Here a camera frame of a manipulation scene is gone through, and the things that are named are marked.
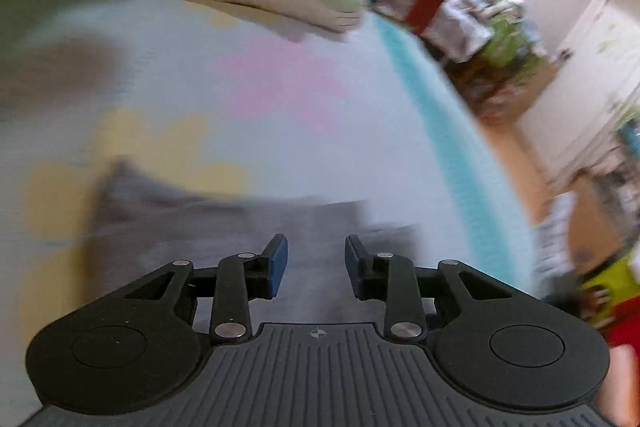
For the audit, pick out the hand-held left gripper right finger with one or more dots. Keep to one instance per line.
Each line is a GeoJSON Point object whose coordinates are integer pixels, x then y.
{"type": "Point", "coordinates": [352, 268]}

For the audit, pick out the yellow-green box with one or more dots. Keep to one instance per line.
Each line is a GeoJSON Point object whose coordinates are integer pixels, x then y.
{"type": "Point", "coordinates": [612, 287]}

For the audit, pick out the green packet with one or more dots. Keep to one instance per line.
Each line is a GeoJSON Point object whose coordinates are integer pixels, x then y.
{"type": "Point", "coordinates": [510, 39]}

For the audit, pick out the silver bag with red band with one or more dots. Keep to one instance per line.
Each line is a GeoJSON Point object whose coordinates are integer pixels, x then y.
{"type": "Point", "coordinates": [450, 12]}

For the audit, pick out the cardboard box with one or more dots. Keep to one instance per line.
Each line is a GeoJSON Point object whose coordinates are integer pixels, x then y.
{"type": "Point", "coordinates": [597, 227]}

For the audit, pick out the white door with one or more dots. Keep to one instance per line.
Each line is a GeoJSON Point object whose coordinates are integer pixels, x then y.
{"type": "Point", "coordinates": [590, 82]}

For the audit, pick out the pastel printed bed sheet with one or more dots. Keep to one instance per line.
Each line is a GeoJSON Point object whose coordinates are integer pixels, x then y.
{"type": "Point", "coordinates": [300, 132]}

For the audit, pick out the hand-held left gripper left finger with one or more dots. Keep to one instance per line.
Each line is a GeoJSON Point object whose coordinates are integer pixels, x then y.
{"type": "Point", "coordinates": [278, 264]}

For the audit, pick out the grey pants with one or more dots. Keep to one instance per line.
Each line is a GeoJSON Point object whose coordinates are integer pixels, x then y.
{"type": "Point", "coordinates": [200, 232]}

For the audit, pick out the brown wooden cabinet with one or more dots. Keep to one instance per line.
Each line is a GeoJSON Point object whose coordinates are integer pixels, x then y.
{"type": "Point", "coordinates": [500, 92]}

